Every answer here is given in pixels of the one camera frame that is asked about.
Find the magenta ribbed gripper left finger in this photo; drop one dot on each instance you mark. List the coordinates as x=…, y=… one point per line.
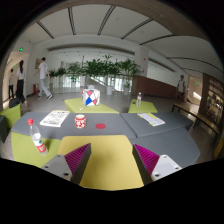
x=71, y=166

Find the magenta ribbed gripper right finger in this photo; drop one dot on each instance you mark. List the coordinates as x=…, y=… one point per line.
x=151, y=166

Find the clear water bottle red cap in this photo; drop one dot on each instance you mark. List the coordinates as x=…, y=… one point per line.
x=37, y=138

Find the distant clear water bottle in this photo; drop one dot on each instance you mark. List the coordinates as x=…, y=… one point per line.
x=138, y=100

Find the red white patterned mug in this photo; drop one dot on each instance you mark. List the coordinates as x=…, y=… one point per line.
x=80, y=121

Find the yellow booklet on right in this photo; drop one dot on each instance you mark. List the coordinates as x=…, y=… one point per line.
x=151, y=119

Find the red round coaster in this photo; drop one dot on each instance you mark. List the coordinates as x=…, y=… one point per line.
x=100, y=126

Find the open magazine on left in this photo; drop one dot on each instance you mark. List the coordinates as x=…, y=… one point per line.
x=55, y=118

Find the yellow-green ottoman with cube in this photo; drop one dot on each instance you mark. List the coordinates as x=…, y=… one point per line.
x=76, y=105

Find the yellow-green ottoman with bottle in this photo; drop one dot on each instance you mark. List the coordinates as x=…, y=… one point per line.
x=144, y=107

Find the wooden bench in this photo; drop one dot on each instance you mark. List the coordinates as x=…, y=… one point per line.
x=199, y=117

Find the white red blue cube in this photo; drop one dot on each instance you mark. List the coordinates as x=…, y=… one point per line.
x=91, y=97

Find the green chair at left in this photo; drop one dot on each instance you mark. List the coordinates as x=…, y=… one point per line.
x=12, y=115

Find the dark grey chair at left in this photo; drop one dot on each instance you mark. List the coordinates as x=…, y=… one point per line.
x=3, y=128

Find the wooden bookshelf at right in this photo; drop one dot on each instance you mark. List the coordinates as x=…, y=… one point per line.
x=212, y=99

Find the person standing at right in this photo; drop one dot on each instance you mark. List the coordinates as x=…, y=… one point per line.
x=181, y=87

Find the person in white shirt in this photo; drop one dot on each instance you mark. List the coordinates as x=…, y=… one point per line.
x=44, y=72

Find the row of potted plants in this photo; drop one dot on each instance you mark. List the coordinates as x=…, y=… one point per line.
x=97, y=68

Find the woman in dark trousers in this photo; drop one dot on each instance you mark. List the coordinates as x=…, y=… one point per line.
x=20, y=75

